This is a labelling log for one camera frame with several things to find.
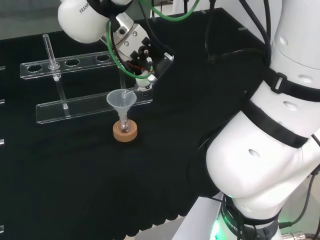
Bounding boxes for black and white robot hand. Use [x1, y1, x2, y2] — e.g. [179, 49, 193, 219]
[109, 12, 175, 99]

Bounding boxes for clear plastic funnel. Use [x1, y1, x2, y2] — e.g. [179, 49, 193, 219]
[106, 89, 137, 126]

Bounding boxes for round-bottom glass flask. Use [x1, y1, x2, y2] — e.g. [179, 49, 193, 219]
[118, 116, 131, 134]

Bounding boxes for clear acrylic funnel stand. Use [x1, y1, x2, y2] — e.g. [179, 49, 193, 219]
[19, 53, 154, 125]

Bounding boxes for clear glass rod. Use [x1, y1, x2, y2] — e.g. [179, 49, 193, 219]
[42, 33, 70, 111]

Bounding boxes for black bench cloth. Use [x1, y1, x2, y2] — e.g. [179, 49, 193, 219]
[0, 7, 273, 238]

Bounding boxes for green cable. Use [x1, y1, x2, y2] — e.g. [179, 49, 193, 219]
[105, 0, 201, 81]

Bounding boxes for cork ring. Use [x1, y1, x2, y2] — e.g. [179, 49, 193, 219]
[112, 120, 139, 143]

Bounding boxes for black cable with plug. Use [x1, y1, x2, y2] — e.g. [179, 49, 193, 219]
[279, 169, 320, 228]

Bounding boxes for metal cable connector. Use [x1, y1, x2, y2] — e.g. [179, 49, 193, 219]
[281, 231, 320, 240]

